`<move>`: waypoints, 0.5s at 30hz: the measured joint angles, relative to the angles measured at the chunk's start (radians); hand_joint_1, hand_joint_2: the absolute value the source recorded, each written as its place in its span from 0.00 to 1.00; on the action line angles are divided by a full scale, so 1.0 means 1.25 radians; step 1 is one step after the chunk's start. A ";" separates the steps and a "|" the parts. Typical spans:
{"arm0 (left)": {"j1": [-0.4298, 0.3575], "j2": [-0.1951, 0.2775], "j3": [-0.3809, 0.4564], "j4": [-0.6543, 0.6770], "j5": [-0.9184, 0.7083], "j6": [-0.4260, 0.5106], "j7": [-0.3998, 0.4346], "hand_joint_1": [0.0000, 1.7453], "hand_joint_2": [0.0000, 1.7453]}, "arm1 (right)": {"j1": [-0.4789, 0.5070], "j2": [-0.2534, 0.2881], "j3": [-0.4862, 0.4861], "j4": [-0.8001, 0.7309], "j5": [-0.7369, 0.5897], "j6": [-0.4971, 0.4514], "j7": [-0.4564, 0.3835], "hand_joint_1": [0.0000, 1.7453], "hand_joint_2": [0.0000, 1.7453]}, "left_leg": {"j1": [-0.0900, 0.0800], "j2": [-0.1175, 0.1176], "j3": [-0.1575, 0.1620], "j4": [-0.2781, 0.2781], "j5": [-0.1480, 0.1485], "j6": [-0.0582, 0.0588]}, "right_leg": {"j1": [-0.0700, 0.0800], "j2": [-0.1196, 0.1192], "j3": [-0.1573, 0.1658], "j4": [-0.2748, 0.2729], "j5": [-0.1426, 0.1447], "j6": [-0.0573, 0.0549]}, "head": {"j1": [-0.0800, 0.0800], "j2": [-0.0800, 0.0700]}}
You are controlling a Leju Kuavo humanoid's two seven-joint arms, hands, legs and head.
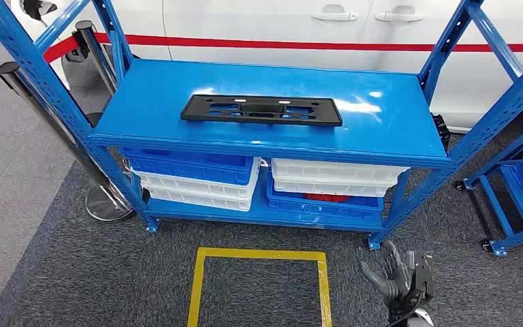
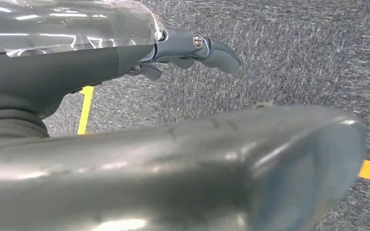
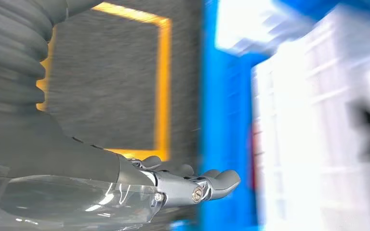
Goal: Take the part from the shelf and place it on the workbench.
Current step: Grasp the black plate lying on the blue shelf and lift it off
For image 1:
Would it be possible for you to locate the white car door handle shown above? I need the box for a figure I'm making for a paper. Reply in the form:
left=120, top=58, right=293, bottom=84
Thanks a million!
left=310, top=3, right=360, bottom=22
left=374, top=4, right=426, bottom=23

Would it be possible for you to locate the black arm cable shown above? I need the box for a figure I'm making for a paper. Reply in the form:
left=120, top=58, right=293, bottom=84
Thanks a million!
left=385, top=292, right=425, bottom=327

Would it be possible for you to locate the chrome stanchion post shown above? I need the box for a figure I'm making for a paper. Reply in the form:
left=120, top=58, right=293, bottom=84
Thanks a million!
left=0, top=61, right=137, bottom=223
left=74, top=20, right=119, bottom=97

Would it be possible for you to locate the red barrier belt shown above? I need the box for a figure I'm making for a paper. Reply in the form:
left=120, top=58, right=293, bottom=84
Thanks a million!
left=92, top=32, right=523, bottom=54
left=42, top=35, right=80, bottom=64

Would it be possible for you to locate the blue metal shelf rack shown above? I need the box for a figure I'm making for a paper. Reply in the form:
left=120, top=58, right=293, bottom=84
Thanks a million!
left=0, top=0, right=523, bottom=251

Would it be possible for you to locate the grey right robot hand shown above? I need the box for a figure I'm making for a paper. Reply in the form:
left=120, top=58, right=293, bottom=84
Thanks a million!
left=359, top=240, right=413, bottom=305

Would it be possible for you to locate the red part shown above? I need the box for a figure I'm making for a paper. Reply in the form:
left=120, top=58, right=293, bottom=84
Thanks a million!
left=302, top=193, right=351, bottom=204

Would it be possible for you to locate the blue plastic bin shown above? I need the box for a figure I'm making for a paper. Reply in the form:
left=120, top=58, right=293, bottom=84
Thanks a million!
left=266, top=173, right=385, bottom=222
left=119, top=148, right=255, bottom=187

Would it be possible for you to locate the yellow floor tape square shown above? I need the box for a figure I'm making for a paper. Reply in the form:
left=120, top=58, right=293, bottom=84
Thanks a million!
left=186, top=246, right=334, bottom=327

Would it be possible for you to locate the long black plastic panel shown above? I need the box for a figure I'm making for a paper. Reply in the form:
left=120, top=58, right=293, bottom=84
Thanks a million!
left=180, top=94, right=344, bottom=127

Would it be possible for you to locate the white car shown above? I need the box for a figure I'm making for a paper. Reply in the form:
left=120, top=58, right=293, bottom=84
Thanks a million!
left=11, top=0, right=523, bottom=136

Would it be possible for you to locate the black stanchion with round base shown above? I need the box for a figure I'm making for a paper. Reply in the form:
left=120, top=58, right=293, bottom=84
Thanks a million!
left=84, top=111, right=106, bottom=129

